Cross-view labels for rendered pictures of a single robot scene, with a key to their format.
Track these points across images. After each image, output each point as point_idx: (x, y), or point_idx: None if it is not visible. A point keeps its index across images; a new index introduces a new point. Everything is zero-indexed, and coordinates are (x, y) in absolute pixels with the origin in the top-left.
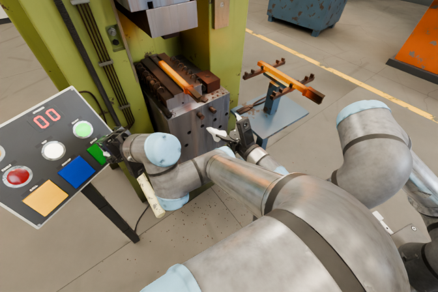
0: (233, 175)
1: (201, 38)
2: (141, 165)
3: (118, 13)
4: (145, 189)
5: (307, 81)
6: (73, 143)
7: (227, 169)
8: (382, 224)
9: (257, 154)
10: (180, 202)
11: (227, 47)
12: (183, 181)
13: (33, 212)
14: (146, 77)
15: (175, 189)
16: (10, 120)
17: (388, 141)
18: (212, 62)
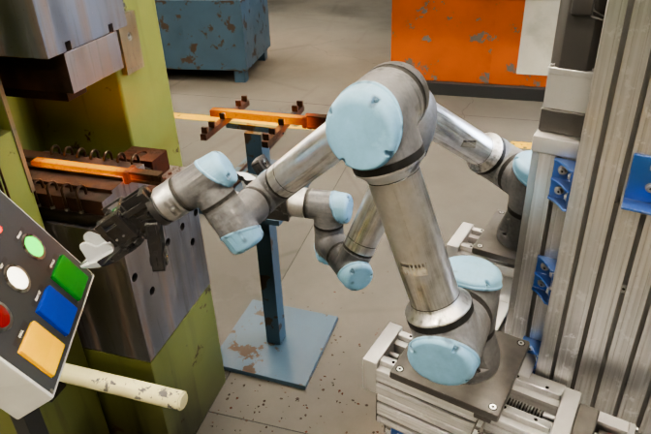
0: (311, 139)
1: (100, 100)
2: (165, 247)
3: None
4: (123, 385)
5: (297, 112)
6: (33, 267)
7: (301, 145)
8: (476, 230)
9: (299, 192)
10: (259, 230)
11: (148, 103)
12: (251, 204)
13: (37, 371)
14: (34, 186)
15: (249, 214)
16: None
17: None
18: (134, 134)
